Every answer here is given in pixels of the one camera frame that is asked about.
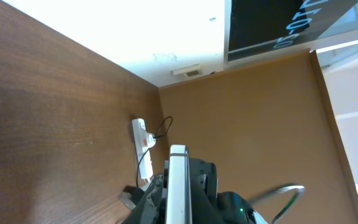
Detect black charging cable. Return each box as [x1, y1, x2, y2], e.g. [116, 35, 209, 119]
[135, 115, 173, 188]

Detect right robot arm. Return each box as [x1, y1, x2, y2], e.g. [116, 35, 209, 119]
[120, 156, 257, 223]

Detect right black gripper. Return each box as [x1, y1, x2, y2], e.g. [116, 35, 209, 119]
[122, 157, 218, 224]

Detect white power strip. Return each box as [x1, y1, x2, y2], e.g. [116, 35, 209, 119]
[132, 118, 154, 179]

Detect white USB charger plug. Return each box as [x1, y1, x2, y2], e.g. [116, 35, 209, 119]
[141, 133, 156, 148]

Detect white wall fixture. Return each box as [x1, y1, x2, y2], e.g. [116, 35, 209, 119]
[172, 64, 202, 78]

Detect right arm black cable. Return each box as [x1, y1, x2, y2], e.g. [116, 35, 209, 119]
[247, 183, 306, 224]

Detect dark sign with lettering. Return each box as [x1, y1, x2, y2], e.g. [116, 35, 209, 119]
[227, 0, 358, 62]

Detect black smartphone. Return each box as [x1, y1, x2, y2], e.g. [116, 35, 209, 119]
[165, 144, 192, 224]

